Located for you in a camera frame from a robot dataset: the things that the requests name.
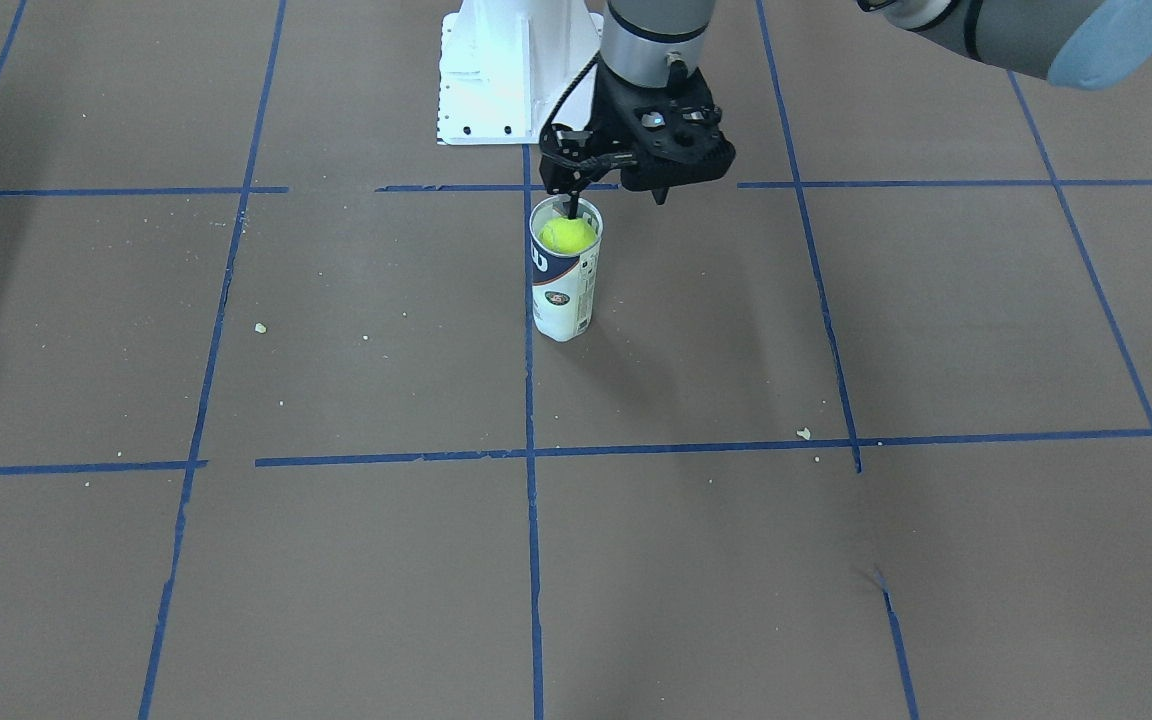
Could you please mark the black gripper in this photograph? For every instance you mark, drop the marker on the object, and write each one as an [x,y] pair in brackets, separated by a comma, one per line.
[568,152]

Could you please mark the yellow tennis ball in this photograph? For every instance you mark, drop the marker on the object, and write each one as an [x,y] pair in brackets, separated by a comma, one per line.
[567,236]

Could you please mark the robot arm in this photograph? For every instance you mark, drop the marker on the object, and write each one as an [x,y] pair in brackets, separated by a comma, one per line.
[1085,45]

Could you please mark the Wilson tennis ball can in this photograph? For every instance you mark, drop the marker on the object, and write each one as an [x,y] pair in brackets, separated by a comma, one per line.
[563,287]

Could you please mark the white pedestal column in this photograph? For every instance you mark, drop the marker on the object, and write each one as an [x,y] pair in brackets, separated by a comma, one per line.
[504,64]

